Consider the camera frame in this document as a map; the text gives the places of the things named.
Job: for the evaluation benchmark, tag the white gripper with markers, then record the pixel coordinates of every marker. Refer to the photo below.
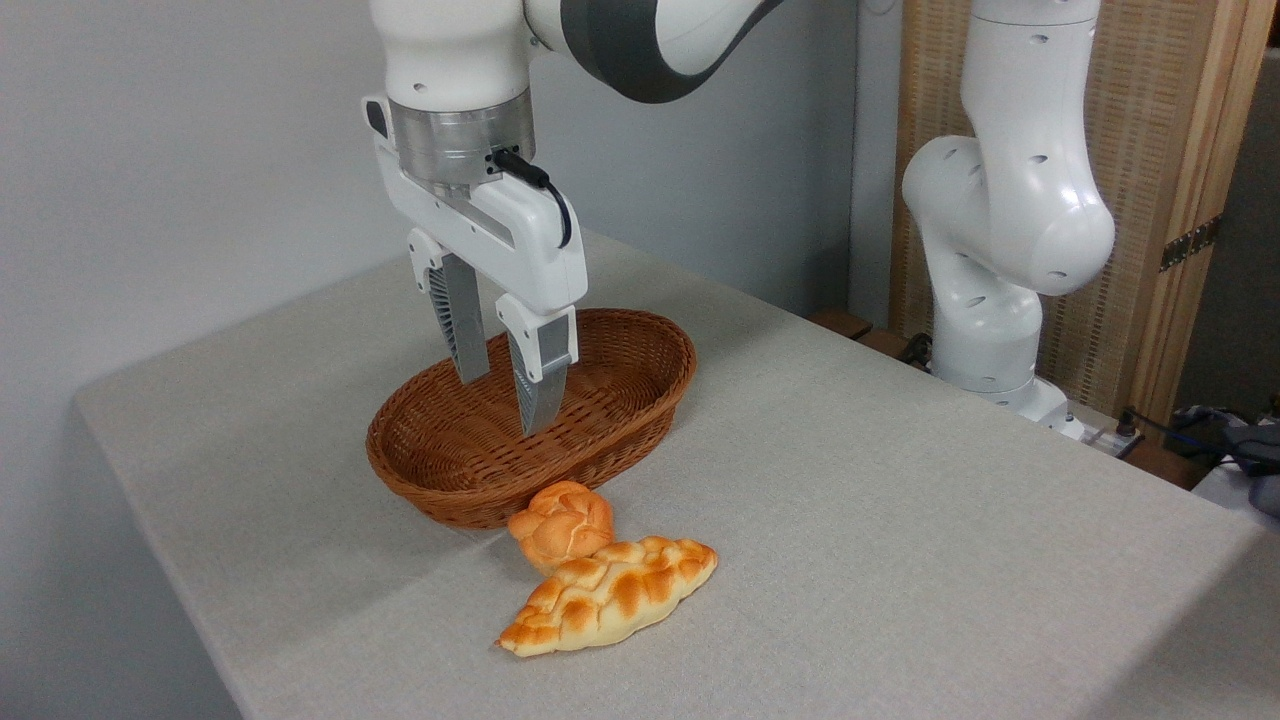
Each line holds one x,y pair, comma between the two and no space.
520,235

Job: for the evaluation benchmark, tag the long braided bread loaf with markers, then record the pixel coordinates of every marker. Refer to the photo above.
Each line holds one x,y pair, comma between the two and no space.
610,595

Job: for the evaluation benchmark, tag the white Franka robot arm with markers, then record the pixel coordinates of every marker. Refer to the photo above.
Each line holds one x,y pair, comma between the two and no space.
1020,200

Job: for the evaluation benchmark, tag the brown oval wicker basket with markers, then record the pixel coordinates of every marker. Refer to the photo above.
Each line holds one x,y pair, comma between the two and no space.
450,440

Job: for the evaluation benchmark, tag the round knotted bread roll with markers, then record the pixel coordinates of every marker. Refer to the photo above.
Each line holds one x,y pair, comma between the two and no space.
560,525

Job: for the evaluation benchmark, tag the brown wooden base board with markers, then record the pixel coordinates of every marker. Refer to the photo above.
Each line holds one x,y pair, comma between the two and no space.
850,325

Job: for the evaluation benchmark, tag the wooden rattan folding screen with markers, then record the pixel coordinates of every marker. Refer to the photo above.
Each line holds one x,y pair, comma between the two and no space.
1150,120

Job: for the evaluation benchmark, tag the dark metal screen hinge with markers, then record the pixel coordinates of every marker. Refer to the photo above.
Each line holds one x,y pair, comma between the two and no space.
1190,243

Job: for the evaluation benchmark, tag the grey crumpled cloth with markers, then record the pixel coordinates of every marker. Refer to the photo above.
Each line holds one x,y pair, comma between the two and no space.
1255,465

